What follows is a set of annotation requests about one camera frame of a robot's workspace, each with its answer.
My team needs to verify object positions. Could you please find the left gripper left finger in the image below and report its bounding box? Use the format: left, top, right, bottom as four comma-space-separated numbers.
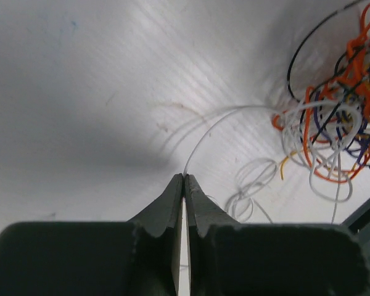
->
0, 174, 183, 295

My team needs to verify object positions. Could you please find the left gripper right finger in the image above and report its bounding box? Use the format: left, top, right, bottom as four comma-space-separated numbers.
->
184, 175, 370, 295

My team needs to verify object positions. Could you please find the white wire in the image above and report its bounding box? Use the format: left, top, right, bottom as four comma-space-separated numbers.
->
183, 103, 366, 223

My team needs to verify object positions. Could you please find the purple wire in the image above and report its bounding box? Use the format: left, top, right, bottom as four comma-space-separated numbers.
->
314, 52, 370, 167

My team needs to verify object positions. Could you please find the black wire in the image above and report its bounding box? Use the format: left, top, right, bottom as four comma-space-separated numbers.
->
286, 0, 370, 146

